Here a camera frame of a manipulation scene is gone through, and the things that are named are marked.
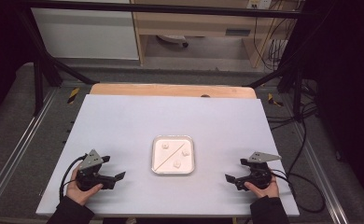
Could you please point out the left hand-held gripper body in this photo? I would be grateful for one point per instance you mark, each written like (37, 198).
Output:
(90, 177)

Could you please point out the black frame leg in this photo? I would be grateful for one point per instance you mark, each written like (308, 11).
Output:
(292, 77)
(41, 71)

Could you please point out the person's right hand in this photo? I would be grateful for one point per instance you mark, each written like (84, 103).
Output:
(268, 192)

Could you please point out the square metal tray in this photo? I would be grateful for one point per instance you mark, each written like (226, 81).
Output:
(163, 158)

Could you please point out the white wall socket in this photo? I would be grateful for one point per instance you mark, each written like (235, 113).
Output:
(259, 3)

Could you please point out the wooden table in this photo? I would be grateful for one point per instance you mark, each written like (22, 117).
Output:
(170, 90)

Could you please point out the black frame crossbar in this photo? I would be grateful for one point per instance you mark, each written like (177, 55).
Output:
(170, 8)

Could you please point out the person's left hand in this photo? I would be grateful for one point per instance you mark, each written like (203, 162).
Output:
(79, 194)

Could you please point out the chair base with caster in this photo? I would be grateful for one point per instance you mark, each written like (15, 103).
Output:
(174, 39)

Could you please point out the yellow black warning tape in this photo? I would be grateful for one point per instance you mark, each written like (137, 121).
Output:
(73, 95)
(274, 100)

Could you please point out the aluminium rail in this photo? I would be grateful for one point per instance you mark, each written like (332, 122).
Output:
(320, 174)
(18, 149)

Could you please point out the wooden skewer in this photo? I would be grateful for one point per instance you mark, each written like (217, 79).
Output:
(170, 157)

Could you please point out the light wooden desk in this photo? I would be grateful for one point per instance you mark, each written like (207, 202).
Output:
(195, 25)

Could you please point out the white tofu cube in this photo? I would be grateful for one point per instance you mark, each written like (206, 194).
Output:
(177, 164)
(185, 152)
(165, 145)

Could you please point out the white cabinet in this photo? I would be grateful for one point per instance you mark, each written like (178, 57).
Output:
(86, 34)

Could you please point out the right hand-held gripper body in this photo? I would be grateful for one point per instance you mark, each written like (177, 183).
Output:
(259, 175)

